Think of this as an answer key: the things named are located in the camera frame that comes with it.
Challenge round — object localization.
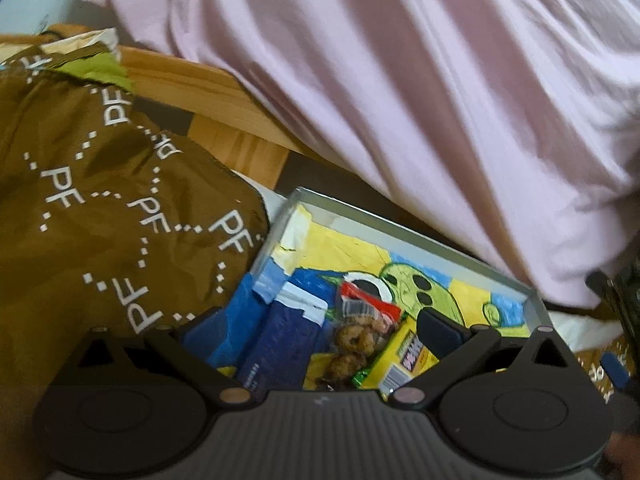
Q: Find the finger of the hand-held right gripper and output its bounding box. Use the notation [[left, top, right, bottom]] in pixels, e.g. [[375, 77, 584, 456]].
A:
[[600, 351, 640, 411]]

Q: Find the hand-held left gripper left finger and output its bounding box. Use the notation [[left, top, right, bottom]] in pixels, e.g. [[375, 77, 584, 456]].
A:
[[62, 306, 256, 408]]

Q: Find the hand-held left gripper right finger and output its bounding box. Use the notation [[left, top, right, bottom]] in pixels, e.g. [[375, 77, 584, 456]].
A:
[[387, 306, 583, 408]]

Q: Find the yellow snack packet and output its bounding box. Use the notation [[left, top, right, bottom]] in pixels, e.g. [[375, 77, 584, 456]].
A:
[[360, 321, 443, 402]]

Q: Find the red label clear packet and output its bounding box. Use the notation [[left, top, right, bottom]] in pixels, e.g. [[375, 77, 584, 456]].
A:
[[339, 280, 403, 336]]

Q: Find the blue sachet packet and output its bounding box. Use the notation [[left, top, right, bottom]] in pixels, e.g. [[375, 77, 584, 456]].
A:
[[236, 282, 331, 392]]

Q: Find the brown ring snack packet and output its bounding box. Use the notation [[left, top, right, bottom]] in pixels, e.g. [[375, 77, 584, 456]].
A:
[[317, 322, 388, 388]]

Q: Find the grey tray with frog drawing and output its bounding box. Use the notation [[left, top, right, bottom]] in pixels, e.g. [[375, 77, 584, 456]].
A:
[[207, 205, 531, 391]]

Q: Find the brown printed blanket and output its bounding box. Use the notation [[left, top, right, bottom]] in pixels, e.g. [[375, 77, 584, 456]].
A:
[[0, 42, 631, 480]]

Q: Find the pink bed sheet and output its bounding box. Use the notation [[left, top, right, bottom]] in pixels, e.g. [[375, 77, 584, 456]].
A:
[[50, 0, 640, 311]]

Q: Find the cream pillow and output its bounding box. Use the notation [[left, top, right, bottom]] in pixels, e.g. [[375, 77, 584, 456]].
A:
[[42, 27, 121, 61]]

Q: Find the wooden bed frame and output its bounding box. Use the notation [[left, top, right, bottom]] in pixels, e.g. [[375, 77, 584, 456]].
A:
[[0, 22, 311, 191]]

